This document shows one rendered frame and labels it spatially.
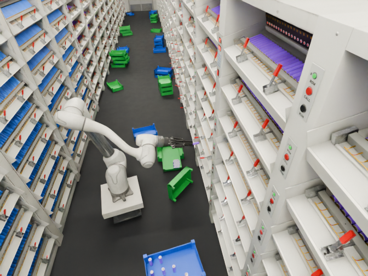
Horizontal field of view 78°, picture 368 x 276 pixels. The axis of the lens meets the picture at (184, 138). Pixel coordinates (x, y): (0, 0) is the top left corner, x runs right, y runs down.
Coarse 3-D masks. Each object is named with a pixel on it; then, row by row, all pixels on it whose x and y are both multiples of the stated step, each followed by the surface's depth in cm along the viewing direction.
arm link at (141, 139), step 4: (136, 136) 176; (140, 136) 173; (144, 136) 173; (148, 136) 174; (152, 136) 175; (156, 136) 177; (136, 140) 173; (140, 140) 172; (144, 140) 171; (148, 140) 171; (152, 140) 173; (156, 140) 175; (136, 144) 174; (140, 144) 173; (144, 144) 170; (152, 144) 171
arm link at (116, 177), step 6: (108, 168) 184; (114, 168) 184; (120, 168) 186; (108, 174) 181; (114, 174) 181; (120, 174) 183; (108, 180) 182; (114, 180) 182; (120, 180) 184; (126, 180) 192; (108, 186) 188; (114, 186) 184; (120, 186) 186; (126, 186) 193; (114, 192) 189; (120, 192) 190
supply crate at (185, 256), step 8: (192, 240) 133; (176, 248) 133; (184, 248) 136; (192, 248) 136; (144, 256) 127; (152, 256) 131; (168, 256) 134; (176, 256) 134; (184, 256) 134; (192, 256) 133; (160, 264) 131; (168, 264) 130; (176, 264) 130; (184, 264) 130; (192, 264) 130; (200, 264) 126; (160, 272) 127; (168, 272) 127; (176, 272) 127; (184, 272) 127; (192, 272) 127; (200, 272) 127
